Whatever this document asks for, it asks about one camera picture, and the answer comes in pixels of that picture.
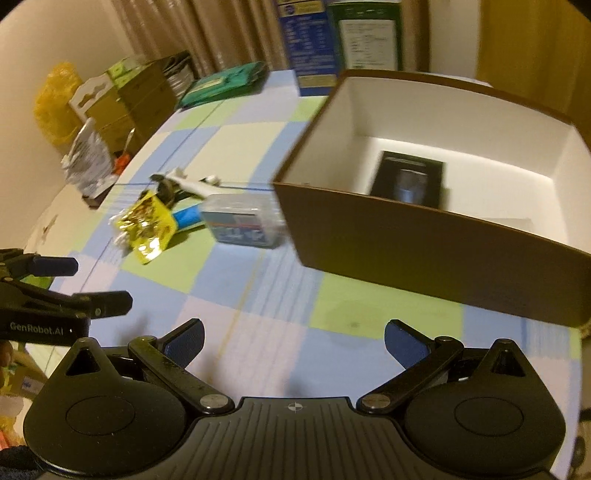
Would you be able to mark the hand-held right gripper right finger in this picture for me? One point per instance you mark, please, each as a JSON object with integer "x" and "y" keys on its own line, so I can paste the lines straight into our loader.
{"x": 405, "y": 344}

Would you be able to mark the yellow plastic bag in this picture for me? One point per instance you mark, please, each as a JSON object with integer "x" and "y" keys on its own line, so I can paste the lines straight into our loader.
{"x": 55, "y": 104}

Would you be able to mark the brown cardboard box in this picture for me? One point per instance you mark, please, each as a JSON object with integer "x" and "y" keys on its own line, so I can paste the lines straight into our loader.
{"x": 415, "y": 258}

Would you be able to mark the black product box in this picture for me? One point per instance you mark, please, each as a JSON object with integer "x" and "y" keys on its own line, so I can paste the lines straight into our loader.
{"x": 408, "y": 177}

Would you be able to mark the green plastic packet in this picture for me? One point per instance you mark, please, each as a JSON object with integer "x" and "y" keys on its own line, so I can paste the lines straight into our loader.
{"x": 221, "y": 83}

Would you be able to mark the white toothbrush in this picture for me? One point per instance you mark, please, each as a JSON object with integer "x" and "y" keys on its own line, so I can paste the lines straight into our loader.
{"x": 189, "y": 184}

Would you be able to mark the tall green carton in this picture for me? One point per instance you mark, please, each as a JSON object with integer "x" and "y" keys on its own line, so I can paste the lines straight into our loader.
{"x": 367, "y": 39}

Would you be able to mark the gold foil snack wrapper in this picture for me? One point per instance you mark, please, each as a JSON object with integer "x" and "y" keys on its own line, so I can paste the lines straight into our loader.
{"x": 145, "y": 226}

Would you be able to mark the tall blue carton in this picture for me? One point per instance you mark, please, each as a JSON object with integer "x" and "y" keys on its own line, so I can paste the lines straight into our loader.
{"x": 307, "y": 50}

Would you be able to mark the beige curtain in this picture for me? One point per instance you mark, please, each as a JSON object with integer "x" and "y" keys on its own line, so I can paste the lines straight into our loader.
{"x": 207, "y": 32}

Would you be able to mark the silver foil bag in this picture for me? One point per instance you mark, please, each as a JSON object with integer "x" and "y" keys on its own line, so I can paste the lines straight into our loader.
{"x": 87, "y": 159}

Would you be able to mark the dark velvet slipper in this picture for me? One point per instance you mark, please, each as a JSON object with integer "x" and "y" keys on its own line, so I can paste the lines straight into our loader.
{"x": 165, "y": 191}

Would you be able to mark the clear plastic box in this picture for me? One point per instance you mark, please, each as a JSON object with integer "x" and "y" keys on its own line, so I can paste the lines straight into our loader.
{"x": 242, "y": 221}

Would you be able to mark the checkered tablecloth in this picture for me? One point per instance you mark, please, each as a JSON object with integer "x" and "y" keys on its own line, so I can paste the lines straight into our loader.
{"x": 231, "y": 295}

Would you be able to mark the stack of cardboard boxes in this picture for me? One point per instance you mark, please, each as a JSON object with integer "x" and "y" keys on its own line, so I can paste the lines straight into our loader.
{"x": 134, "y": 97}

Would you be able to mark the wooden door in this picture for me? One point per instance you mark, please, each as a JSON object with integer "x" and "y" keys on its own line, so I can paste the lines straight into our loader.
{"x": 526, "y": 41}

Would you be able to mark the small orange object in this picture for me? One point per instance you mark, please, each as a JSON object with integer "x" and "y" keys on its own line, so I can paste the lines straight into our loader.
{"x": 121, "y": 164}

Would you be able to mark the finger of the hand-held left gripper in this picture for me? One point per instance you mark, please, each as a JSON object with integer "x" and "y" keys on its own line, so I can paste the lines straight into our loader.
{"x": 55, "y": 266}
{"x": 108, "y": 303}

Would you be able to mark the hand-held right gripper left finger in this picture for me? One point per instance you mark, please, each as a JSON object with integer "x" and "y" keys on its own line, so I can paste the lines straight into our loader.
{"x": 187, "y": 342}

